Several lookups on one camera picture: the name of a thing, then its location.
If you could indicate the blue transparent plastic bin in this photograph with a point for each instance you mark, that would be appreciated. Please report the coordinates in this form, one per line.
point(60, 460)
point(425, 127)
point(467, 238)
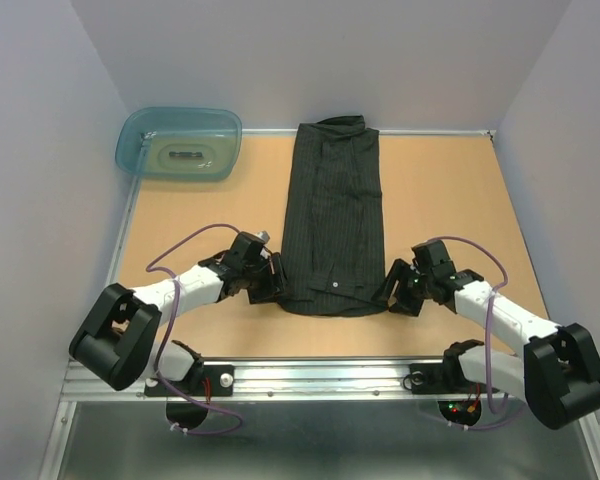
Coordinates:
point(179, 144)

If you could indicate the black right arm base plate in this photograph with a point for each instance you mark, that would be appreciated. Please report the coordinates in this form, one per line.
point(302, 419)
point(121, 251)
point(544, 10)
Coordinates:
point(427, 378)

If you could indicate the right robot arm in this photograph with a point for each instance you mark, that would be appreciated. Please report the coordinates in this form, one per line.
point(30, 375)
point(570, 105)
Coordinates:
point(553, 369)

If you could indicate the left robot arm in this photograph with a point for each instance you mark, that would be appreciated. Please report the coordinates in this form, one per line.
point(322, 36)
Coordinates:
point(117, 340)

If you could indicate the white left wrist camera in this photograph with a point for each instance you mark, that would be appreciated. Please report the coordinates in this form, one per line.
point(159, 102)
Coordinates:
point(262, 237)

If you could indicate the black pinstriped long sleeve shirt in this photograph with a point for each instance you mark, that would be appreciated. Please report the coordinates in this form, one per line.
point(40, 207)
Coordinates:
point(333, 238)

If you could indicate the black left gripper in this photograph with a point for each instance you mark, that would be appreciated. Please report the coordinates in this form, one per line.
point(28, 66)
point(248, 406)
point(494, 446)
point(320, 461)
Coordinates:
point(274, 282)

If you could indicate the aluminium front rail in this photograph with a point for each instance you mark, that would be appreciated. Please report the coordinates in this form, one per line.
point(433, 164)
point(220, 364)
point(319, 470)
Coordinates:
point(259, 380)

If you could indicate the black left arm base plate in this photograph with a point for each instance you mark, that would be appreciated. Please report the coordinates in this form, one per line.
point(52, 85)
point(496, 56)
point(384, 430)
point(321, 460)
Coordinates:
point(207, 380)

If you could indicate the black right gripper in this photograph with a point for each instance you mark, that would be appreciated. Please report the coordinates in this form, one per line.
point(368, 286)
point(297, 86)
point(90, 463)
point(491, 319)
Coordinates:
point(403, 304)

